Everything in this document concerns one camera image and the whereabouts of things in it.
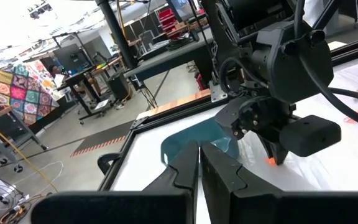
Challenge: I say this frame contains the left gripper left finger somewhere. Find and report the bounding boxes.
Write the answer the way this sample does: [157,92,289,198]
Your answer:
[142,139,200,224]

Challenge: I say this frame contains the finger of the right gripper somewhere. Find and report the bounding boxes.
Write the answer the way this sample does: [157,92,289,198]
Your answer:
[270,136,291,166]
[257,134,278,166]

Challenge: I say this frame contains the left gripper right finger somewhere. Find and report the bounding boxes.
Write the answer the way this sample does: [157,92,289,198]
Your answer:
[200,141,283,224]

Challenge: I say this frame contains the teal plastic bin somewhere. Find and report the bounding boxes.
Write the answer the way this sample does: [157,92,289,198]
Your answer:
[160,117,241,166]

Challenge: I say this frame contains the black table clamp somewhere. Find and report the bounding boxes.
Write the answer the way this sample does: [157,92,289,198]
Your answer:
[96,152,122,175]

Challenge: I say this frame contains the black box speaker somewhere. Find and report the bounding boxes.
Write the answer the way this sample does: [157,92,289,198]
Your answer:
[108,73,132,100]

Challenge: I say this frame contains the grey desk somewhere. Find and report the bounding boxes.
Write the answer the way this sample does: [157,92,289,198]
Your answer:
[123,29,214,83]

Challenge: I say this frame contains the desk computer monitor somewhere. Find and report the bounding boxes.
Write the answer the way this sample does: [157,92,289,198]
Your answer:
[166,0,198,22]

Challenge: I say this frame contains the red storage crate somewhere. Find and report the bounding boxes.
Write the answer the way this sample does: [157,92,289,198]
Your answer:
[157,8,180,34]

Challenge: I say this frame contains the black rolling desk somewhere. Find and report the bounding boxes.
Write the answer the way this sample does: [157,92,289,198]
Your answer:
[56,67,117,125]

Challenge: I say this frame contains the black monitor pole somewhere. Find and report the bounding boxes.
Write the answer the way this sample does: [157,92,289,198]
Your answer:
[95,0,140,70]

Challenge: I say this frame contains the black computer monitor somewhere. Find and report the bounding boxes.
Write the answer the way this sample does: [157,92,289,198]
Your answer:
[52,43,93,73]

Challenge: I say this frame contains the person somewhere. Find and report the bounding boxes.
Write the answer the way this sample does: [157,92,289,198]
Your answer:
[47,63,67,85]

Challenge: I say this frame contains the colourful patchwork quilt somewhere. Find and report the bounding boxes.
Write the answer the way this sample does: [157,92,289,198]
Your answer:
[0,60,60,126]

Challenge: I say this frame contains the silver metal bracket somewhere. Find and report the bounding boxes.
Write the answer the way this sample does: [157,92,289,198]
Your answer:
[209,80,229,103]

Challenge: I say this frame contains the black right camera cable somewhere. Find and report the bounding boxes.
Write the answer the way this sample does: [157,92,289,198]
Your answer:
[293,0,358,131]

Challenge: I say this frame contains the coiled black cable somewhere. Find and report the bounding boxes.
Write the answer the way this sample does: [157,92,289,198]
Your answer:
[165,35,195,52]

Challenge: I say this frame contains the yellow floor cable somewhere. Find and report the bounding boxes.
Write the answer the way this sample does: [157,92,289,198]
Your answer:
[0,113,58,194]

